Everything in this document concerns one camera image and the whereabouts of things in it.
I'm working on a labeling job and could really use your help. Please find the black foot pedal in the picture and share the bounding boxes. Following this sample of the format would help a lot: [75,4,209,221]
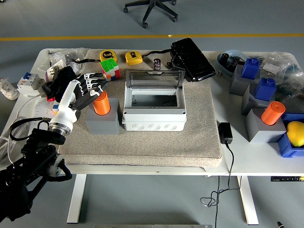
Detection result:
[170,37,217,83]

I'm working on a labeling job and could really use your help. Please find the orange cylinder battery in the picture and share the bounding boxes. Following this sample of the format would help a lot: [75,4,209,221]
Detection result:
[261,101,285,126]
[92,90,111,116]

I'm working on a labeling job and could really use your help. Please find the white table leg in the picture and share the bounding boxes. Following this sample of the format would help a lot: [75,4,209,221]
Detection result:
[66,174,87,224]
[236,175,259,226]

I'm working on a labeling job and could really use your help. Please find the white power strip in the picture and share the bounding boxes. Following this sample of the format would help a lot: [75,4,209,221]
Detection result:
[25,97,60,133]

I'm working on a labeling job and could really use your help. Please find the black cloth bundle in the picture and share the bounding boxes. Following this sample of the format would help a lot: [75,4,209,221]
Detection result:
[42,66,78,103]

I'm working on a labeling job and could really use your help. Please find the blue plastic block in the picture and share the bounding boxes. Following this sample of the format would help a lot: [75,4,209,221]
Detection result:
[254,77,277,102]
[241,57,261,80]

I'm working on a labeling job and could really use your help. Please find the blue plastic bin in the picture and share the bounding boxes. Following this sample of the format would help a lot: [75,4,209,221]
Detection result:
[276,113,304,158]

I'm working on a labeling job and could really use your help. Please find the white shoe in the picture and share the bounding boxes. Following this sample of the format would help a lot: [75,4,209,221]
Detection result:
[0,77,20,100]

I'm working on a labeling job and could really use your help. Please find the white blue circuit breaker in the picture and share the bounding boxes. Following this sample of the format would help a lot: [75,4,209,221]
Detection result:
[16,72,40,97]

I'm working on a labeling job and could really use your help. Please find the grey-brown mat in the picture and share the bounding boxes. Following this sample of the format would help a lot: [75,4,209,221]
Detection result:
[58,48,223,168]

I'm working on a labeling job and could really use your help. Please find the yellow lemon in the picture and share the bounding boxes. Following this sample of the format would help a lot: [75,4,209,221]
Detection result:
[286,121,304,148]

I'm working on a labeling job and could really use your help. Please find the white purple labelled packet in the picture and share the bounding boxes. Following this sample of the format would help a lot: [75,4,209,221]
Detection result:
[45,60,65,83]

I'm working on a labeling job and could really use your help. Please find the grey block holder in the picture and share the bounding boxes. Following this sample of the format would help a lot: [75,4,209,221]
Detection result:
[241,83,277,116]
[229,64,261,97]
[244,108,287,143]

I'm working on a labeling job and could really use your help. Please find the black office chair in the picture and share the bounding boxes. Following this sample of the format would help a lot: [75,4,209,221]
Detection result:
[123,0,179,29]

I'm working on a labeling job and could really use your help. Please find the round yellow tape measure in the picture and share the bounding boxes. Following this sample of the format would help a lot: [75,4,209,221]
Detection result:
[99,49,118,64]

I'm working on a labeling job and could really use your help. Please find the black plug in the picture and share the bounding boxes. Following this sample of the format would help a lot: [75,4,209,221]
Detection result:
[41,82,53,96]

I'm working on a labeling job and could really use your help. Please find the light blue bowl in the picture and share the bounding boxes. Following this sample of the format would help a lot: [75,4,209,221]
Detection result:
[217,49,249,76]

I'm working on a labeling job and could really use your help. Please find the black table control panel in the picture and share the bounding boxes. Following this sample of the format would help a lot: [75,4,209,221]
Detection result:
[270,176,304,182]

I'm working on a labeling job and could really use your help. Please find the black power adapter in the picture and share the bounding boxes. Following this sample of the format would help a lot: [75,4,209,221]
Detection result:
[218,122,234,145]

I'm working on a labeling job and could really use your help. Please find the black wrist strap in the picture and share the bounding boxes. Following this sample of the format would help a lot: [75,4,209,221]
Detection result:
[142,48,172,58]
[67,58,101,64]

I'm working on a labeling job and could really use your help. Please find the grey junction box with lid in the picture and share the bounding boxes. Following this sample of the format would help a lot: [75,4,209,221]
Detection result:
[121,69,188,132]

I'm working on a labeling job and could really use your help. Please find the grey block with round hole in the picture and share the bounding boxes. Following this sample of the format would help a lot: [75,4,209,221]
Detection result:
[85,97,121,135]

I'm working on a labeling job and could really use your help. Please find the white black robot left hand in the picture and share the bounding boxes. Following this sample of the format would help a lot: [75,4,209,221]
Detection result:
[50,72,110,131]

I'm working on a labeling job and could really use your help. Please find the black adapter cord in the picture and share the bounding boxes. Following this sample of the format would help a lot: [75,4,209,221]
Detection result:
[199,142,242,228]

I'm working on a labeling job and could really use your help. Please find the clear bags of parts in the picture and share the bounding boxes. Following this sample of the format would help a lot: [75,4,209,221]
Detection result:
[257,51,304,107]

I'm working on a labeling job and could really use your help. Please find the white cables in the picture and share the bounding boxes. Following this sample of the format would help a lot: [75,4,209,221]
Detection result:
[0,94,46,165]

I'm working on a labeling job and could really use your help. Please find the square yellow tape measure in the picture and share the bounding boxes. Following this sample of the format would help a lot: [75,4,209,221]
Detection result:
[125,50,143,67]

